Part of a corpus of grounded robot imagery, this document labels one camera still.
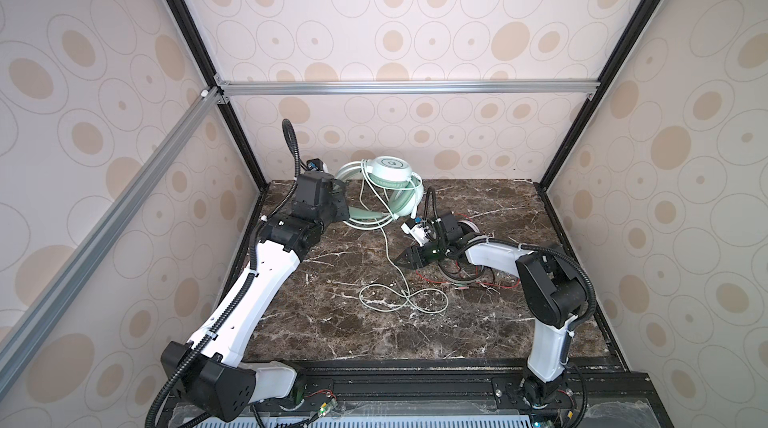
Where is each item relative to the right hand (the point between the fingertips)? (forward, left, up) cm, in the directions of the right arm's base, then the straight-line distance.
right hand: (401, 259), depth 91 cm
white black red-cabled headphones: (+11, -23, +2) cm, 25 cm away
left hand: (+3, +14, +27) cm, 30 cm away
